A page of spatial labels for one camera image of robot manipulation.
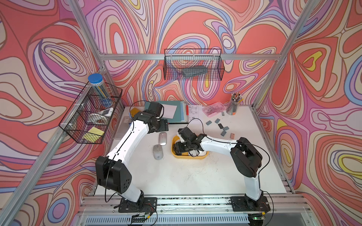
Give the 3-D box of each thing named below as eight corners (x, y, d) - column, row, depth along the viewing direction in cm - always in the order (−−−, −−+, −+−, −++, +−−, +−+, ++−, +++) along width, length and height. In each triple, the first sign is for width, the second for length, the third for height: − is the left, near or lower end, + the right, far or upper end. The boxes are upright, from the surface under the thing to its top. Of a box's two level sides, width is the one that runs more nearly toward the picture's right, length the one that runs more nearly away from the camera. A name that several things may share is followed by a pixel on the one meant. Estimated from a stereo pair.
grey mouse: (152, 159, 92) (151, 157, 89) (154, 146, 98) (153, 144, 96) (162, 159, 92) (162, 157, 89) (164, 146, 98) (163, 144, 96)
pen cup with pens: (227, 115, 118) (233, 99, 104) (225, 108, 123) (230, 92, 109) (236, 115, 118) (243, 99, 104) (234, 108, 123) (240, 92, 109)
